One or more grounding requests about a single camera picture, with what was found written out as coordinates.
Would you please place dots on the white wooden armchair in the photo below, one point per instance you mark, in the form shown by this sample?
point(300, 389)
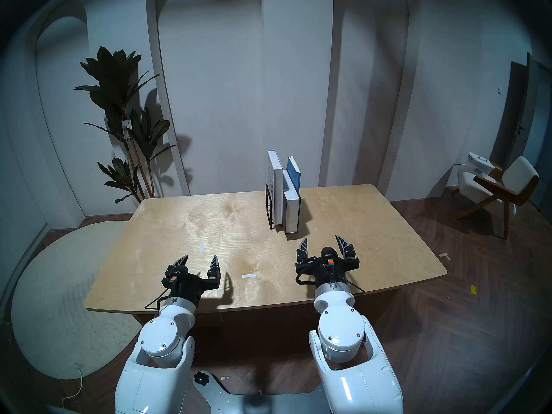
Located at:
point(517, 176)

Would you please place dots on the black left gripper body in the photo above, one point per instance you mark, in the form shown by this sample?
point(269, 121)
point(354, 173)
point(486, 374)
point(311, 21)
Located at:
point(185, 283)

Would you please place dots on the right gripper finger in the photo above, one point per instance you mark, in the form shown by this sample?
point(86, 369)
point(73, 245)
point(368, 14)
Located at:
point(302, 251)
point(347, 250)

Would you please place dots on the thick black Century book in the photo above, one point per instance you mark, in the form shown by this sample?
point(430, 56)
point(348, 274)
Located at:
point(292, 214)

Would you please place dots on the white plant tag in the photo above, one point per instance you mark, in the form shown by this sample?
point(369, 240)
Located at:
point(127, 129)

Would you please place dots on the dark door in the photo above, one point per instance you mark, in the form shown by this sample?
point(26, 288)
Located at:
point(515, 107)

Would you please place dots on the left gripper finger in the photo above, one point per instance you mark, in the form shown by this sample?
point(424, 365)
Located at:
point(177, 265)
point(214, 270)

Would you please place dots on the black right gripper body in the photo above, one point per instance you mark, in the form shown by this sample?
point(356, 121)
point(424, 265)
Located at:
point(327, 271)

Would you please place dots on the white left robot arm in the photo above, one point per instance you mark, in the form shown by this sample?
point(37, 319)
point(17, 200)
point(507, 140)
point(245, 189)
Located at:
point(159, 340)

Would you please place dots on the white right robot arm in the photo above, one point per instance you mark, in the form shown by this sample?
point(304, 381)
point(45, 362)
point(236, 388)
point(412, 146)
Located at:
point(345, 331)

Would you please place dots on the black base knob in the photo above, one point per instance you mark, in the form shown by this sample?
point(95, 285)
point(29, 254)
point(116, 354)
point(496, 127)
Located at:
point(201, 378)

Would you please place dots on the blue book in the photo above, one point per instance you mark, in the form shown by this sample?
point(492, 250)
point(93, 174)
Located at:
point(294, 171)

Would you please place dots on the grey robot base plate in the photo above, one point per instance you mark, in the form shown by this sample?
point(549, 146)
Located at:
point(258, 402)

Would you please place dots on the tall green potted plant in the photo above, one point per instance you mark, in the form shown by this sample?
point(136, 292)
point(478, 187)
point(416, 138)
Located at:
point(116, 85)

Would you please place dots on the round cream rug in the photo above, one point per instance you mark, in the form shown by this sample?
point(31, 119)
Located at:
point(56, 296)

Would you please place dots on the pale grey thin book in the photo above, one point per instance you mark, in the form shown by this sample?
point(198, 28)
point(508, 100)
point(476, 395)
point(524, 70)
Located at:
point(277, 193)

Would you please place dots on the wooden table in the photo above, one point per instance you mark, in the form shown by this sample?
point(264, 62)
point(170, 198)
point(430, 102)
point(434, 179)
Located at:
point(181, 227)

